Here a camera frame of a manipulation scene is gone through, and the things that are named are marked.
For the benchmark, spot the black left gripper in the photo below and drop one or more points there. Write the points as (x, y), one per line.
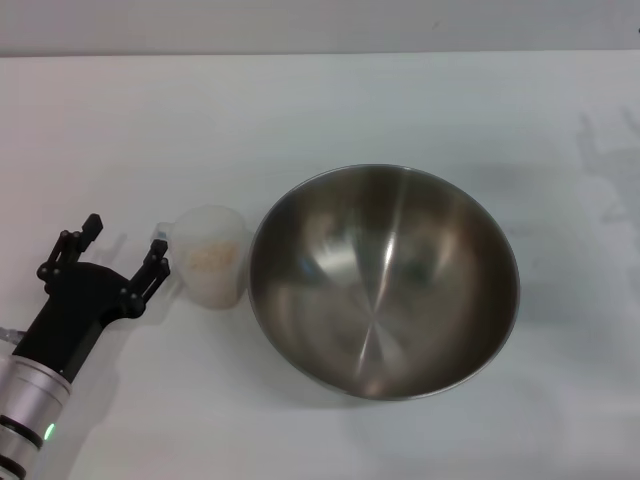
(75, 315)

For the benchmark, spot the rice grains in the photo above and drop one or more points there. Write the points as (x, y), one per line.
(212, 262)

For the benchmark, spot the clear plastic measuring cup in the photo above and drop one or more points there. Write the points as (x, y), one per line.
(215, 260)

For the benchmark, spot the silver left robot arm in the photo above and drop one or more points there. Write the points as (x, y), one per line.
(27, 420)

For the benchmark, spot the stainless steel bowl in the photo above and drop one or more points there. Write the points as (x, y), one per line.
(385, 285)

